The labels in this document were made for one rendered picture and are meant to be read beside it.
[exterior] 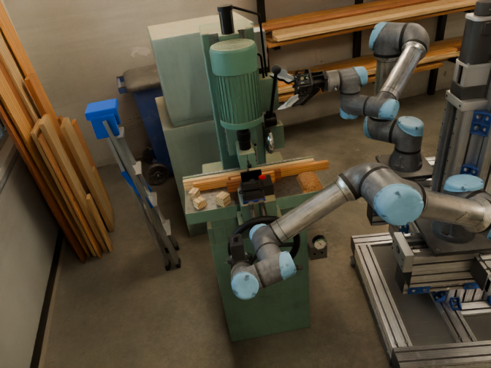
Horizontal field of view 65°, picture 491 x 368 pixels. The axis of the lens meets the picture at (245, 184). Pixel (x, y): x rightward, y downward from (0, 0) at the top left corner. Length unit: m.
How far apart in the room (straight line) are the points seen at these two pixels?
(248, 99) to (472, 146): 0.87
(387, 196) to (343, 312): 1.34
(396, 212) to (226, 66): 0.76
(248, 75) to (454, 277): 1.11
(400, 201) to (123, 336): 1.81
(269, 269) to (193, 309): 1.35
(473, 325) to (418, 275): 0.57
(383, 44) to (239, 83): 0.66
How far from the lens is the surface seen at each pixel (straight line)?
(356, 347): 2.23
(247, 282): 1.11
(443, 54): 4.49
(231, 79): 1.46
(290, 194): 1.64
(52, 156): 2.62
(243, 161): 1.63
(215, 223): 1.65
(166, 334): 2.38
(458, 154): 1.70
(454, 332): 2.10
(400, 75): 1.60
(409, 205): 1.13
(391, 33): 1.79
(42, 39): 3.83
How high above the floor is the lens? 1.85
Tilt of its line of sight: 33 degrees down
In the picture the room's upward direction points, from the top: 8 degrees counter-clockwise
